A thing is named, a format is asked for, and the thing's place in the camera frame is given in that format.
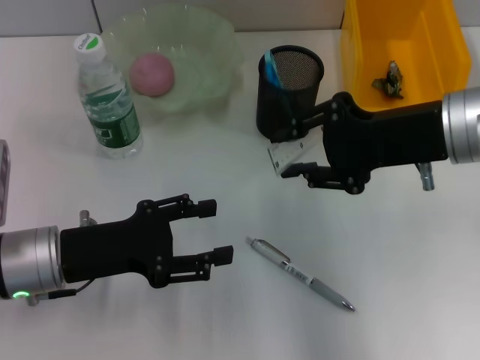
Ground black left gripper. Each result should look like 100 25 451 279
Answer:
59 193 235 290

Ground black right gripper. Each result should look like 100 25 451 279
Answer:
280 91 450 197

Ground clear plastic ruler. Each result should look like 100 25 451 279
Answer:
266 136 323 176

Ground blue and teal scissors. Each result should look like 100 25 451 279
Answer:
263 48 297 116

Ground silver ballpoint pen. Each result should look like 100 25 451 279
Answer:
245 236 356 312

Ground green plastic wrapper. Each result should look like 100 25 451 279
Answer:
370 59 406 101

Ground clear bottle with green label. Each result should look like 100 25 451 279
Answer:
73 32 144 159

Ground pink toy peach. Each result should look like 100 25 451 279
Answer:
129 52 176 98

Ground green translucent fruit bowl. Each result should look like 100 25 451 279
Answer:
99 3 245 123

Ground black mesh cup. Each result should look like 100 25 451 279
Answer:
256 45 326 143

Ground yellow plastic bin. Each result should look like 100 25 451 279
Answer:
340 0 473 113

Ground right gripper cable with plugs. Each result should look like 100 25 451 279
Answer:
414 160 437 192

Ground gripper cable with plugs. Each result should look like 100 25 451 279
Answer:
25 209 98 308
414 160 437 192

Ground left gripper cable with plugs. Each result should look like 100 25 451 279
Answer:
25 209 98 308

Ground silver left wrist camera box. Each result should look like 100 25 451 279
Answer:
0 139 12 226

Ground grey vertical wall trim strip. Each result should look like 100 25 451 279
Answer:
91 0 104 35

